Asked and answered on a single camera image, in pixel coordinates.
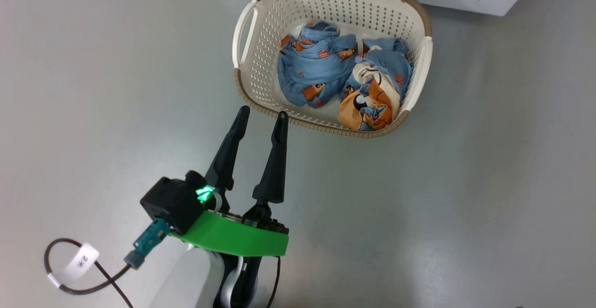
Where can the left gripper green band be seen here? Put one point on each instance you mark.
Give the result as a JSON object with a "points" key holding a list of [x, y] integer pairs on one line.
{"points": [[233, 240]]}

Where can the blue bear print trousers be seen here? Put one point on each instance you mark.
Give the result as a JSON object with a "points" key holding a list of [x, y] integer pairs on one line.
{"points": [[312, 66]]}

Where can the blue orange bear face garment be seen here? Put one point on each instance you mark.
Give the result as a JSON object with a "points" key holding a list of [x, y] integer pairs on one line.
{"points": [[377, 94]]}

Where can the cream perforated laundry basket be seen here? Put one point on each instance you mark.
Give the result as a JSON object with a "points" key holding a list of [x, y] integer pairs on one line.
{"points": [[265, 61]]}

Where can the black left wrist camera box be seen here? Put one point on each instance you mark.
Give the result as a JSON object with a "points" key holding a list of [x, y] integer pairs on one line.
{"points": [[172, 203]]}

